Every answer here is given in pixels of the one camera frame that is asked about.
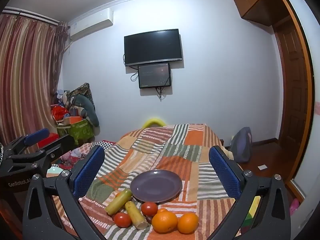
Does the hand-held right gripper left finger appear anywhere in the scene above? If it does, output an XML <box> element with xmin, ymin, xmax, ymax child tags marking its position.
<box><xmin>22</xmin><ymin>145</ymin><xmax>105</xmax><ymax>240</ymax></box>

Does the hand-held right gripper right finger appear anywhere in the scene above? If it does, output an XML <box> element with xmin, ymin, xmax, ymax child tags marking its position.
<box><xmin>209</xmin><ymin>145</ymin><xmax>292</xmax><ymax>240</ymax></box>

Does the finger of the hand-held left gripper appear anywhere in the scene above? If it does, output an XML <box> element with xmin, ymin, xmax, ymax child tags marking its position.
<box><xmin>4</xmin><ymin>128</ymin><xmax>50</xmax><ymax>155</ymax></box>
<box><xmin>32</xmin><ymin>134</ymin><xmax>76</xmax><ymax>173</ymax></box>

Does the yellow sugarcane piece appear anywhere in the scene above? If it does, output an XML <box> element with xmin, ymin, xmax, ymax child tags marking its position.
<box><xmin>124</xmin><ymin>201</ymin><xmax>148</xmax><ymax>230</ymax></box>
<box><xmin>105</xmin><ymin>189</ymin><xmax>133</xmax><ymax>215</ymax></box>

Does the red tomato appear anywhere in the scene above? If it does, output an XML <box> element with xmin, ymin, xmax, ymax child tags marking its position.
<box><xmin>141</xmin><ymin>202</ymin><xmax>158</xmax><ymax>217</ymax></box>
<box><xmin>114</xmin><ymin>212</ymin><xmax>132</xmax><ymax>228</ymax></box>

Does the medium orange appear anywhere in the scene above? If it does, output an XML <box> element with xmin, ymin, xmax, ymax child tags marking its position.
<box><xmin>177</xmin><ymin>213</ymin><xmax>199</xmax><ymax>234</ymax></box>

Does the purple plate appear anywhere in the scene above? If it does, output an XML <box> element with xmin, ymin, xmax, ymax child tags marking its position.
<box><xmin>130</xmin><ymin>169</ymin><xmax>183</xmax><ymax>204</ymax></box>

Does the large orange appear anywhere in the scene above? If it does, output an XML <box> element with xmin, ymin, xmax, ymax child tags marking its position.
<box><xmin>151</xmin><ymin>211</ymin><xmax>178</xmax><ymax>233</ymax></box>

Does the red box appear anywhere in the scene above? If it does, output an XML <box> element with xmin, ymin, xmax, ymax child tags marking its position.
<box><xmin>37</xmin><ymin>133</ymin><xmax>60</xmax><ymax>148</ymax></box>

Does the pink floral cloth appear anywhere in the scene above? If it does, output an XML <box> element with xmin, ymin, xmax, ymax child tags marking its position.
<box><xmin>51</xmin><ymin>142</ymin><xmax>95</xmax><ymax>170</ymax></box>

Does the green patterned bag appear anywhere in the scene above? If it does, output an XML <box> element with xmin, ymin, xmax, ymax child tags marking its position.
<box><xmin>57</xmin><ymin>119</ymin><xmax>95</xmax><ymax>145</ymax></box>

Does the red plastic bag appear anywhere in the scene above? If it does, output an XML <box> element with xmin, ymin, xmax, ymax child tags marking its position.
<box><xmin>51</xmin><ymin>105</ymin><xmax>69</xmax><ymax>122</ymax></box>

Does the orange box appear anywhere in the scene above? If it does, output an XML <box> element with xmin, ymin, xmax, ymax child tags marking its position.
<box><xmin>64</xmin><ymin>116</ymin><xmax>83</xmax><ymax>125</ymax></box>

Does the grey backpack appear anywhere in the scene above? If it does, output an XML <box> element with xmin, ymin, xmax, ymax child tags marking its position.
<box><xmin>229</xmin><ymin>127</ymin><xmax>252</xmax><ymax>163</ymax></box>

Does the black white checkered cloth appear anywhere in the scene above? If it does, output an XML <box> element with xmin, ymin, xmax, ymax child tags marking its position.
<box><xmin>94</xmin><ymin>140</ymin><xmax>117</xmax><ymax>152</ymax></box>

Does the yellow green red cloth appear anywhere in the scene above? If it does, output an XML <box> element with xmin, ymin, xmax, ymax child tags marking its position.
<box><xmin>240</xmin><ymin>195</ymin><xmax>262</xmax><ymax>233</ymax></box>

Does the grey plush toy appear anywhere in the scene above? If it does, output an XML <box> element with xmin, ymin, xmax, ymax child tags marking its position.
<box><xmin>72</xmin><ymin>94</ymin><xmax>100</xmax><ymax>127</ymax></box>

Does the striped patchwork blanket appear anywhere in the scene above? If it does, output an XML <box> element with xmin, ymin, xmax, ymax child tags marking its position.
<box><xmin>51</xmin><ymin>123</ymin><xmax>262</xmax><ymax>240</ymax></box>

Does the striped red curtain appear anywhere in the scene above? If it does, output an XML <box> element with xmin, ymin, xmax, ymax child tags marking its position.
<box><xmin>0</xmin><ymin>12</ymin><xmax>69</xmax><ymax>155</ymax></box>

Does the dark patterned cloth bag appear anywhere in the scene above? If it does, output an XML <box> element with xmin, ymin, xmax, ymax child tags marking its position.
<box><xmin>67</xmin><ymin>82</ymin><xmax>94</xmax><ymax>105</ymax></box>

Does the pink slipper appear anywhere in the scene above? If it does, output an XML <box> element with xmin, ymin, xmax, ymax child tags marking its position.
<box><xmin>289</xmin><ymin>198</ymin><xmax>300</xmax><ymax>215</ymax></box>

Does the yellow round cushion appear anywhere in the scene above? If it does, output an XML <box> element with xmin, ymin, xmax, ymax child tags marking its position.
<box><xmin>142</xmin><ymin>117</ymin><xmax>166</xmax><ymax>128</ymax></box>

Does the brown wooden door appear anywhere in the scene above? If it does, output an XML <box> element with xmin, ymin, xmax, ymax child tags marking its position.
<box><xmin>271</xmin><ymin>17</ymin><xmax>310</xmax><ymax>170</ymax></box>

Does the white air conditioner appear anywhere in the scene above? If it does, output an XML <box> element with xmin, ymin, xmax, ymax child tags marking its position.
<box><xmin>69</xmin><ymin>7</ymin><xmax>113</xmax><ymax>42</ymax></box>

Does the wooden overhead cabinet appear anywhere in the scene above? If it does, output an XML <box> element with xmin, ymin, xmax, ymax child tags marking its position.
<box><xmin>232</xmin><ymin>0</ymin><xmax>293</xmax><ymax>27</ymax></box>

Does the small black wall monitor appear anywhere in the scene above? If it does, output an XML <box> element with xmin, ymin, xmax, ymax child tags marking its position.
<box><xmin>138</xmin><ymin>63</ymin><xmax>172</xmax><ymax>89</ymax></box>

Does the black wall television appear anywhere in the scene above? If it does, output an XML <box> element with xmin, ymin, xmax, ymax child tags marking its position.
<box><xmin>124</xmin><ymin>29</ymin><xmax>182</xmax><ymax>67</ymax></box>

